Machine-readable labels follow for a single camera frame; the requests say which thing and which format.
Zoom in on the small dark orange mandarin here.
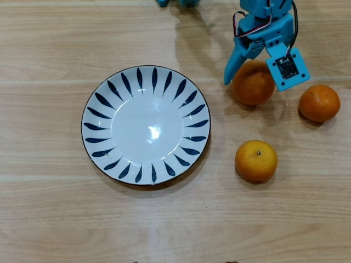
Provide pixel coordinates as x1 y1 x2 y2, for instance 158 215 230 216
298 84 341 123

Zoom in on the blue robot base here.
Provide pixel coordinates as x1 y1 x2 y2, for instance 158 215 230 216
155 0 201 8

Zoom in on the yellowish orange with stem dot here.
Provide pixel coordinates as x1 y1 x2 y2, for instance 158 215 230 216
234 140 278 183

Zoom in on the white plate with blue petals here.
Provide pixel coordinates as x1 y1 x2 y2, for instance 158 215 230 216
81 65 212 187

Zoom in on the black camera cable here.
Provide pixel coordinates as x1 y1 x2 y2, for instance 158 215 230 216
287 0 299 55

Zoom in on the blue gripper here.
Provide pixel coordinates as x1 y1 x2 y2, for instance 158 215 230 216
223 12 294 86

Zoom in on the red white servo cable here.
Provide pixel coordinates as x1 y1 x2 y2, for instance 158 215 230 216
233 10 272 39

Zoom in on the large deep orange fruit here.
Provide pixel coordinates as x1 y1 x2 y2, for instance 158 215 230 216
231 60 276 106

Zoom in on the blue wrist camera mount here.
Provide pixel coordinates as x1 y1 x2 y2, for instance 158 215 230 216
265 48 312 92

